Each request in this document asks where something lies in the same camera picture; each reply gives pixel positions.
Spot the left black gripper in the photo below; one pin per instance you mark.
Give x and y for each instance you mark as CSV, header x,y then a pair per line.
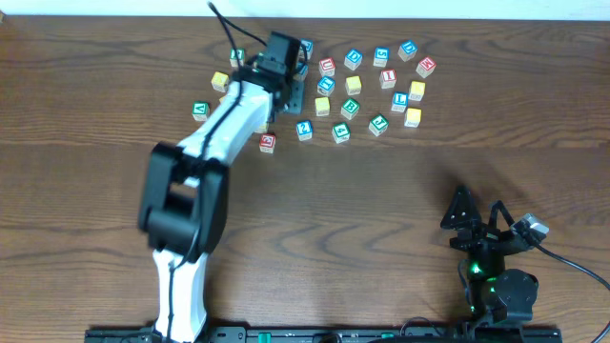
x,y
295,98

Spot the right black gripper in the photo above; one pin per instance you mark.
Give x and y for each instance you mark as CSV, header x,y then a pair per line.
x,y
474,221

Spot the blue T block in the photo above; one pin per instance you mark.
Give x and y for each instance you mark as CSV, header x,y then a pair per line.
x,y
326,86

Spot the yellow O block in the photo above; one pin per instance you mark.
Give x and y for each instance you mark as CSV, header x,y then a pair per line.
x,y
353,85
322,106

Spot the green B block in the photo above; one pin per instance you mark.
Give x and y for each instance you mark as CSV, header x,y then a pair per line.
x,y
350,108

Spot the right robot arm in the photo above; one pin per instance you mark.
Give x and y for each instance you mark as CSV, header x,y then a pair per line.
x,y
498,296

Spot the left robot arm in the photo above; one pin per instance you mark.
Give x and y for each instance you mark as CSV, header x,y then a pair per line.
x,y
185,197

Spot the blue P block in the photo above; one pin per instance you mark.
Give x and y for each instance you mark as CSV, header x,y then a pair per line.
x,y
301,72

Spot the blue block top centre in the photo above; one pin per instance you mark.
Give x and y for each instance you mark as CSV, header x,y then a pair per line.
x,y
306,49

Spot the red U block upper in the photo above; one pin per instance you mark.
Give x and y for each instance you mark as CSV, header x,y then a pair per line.
x,y
327,67

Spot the yellow block far left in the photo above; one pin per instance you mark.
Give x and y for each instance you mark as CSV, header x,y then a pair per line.
x,y
220,81

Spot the blue 2 block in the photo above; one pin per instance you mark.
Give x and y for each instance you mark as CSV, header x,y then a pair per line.
x,y
304,130

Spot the blue D block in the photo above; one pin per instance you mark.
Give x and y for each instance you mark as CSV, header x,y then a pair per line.
x,y
353,59

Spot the red block bottom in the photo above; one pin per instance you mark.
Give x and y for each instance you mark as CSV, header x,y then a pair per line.
x,y
267,143

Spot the green V block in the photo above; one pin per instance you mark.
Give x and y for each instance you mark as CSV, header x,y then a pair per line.
x,y
200,111

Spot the green 4 block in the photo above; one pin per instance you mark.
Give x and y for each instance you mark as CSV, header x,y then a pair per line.
x,y
341,132

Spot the blue S block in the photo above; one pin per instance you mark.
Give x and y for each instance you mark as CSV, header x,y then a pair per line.
x,y
381,57

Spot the red I block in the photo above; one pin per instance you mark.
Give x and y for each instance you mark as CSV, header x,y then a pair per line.
x,y
388,79

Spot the yellow G block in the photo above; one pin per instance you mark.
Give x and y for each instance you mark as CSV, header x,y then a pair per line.
x,y
412,117

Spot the green J block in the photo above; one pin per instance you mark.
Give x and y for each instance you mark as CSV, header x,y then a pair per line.
x,y
378,125

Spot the blue L block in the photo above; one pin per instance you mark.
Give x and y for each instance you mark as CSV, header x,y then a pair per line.
x,y
399,102

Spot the yellow K block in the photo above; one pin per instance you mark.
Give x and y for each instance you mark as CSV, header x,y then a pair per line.
x,y
416,91

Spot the red M block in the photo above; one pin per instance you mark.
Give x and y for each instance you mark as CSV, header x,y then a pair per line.
x,y
426,67

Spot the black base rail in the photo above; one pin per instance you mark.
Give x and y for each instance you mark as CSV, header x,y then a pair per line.
x,y
410,334

